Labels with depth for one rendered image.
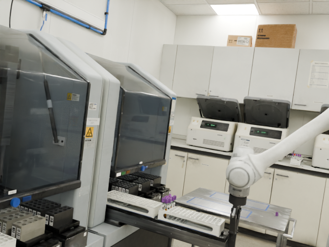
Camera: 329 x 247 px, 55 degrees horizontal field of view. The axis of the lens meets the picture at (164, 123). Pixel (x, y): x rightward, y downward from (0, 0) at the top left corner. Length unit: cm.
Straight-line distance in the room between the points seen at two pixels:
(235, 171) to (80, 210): 70
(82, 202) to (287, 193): 268
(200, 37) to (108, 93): 333
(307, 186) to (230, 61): 172
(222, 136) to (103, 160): 244
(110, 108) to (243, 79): 277
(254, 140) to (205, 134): 57
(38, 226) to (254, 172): 81
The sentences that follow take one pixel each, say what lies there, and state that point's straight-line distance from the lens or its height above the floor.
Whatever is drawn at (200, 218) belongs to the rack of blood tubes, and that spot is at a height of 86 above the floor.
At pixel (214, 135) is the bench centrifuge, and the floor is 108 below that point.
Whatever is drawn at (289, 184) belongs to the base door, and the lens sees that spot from 373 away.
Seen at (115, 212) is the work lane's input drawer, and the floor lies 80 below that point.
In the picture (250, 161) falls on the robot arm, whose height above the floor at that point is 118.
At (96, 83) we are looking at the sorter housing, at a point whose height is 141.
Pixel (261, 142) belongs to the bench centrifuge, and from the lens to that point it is 372.
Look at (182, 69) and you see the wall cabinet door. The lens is 431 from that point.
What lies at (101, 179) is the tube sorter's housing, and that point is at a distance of 154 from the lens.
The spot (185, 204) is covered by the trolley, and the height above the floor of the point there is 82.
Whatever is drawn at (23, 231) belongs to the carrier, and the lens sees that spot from 124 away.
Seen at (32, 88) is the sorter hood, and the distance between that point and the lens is 113.
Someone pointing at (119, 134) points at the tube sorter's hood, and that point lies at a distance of 156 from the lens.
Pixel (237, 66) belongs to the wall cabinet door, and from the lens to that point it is 411.
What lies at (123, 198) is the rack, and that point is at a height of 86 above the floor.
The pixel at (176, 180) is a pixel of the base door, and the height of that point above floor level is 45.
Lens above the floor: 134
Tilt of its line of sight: 3 degrees down
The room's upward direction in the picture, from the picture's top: 7 degrees clockwise
